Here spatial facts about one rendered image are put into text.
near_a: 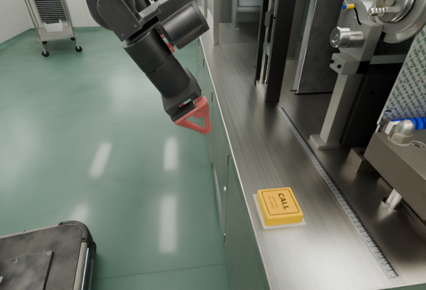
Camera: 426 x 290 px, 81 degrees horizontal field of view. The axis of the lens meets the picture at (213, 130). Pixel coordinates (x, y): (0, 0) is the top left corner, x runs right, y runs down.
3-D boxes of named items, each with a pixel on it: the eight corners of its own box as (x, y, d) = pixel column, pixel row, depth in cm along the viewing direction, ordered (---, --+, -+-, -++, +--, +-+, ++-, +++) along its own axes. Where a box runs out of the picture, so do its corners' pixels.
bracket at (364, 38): (307, 138, 70) (339, 20, 52) (329, 136, 70) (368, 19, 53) (316, 150, 66) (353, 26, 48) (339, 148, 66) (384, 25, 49)
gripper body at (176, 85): (191, 73, 49) (169, 41, 44) (203, 97, 41) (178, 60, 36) (164, 92, 50) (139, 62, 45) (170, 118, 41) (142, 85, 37)
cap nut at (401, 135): (383, 135, 49) (392, 115, 46) (400, 134, 49) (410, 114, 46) (396, 147, 46) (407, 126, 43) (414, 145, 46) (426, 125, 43)
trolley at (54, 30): (41, 44, 453) (16, -22, 395) (76, 39, 478) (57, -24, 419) (43, 58, 389) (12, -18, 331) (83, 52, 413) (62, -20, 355)
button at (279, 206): (256, 197, 53) (257, 189, 51) (288, 194, 53) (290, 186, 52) (265, 226, 47) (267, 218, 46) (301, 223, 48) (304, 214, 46)
